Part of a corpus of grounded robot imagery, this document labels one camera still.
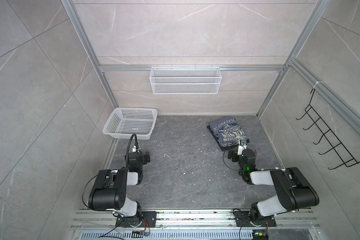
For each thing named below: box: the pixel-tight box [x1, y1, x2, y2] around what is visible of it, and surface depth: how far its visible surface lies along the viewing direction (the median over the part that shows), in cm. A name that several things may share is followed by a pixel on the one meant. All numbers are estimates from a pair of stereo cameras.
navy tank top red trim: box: [206, 125, 250, 151], surface depth 102 cm
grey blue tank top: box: [209, 118, 248, 144], surface depth 105 cm
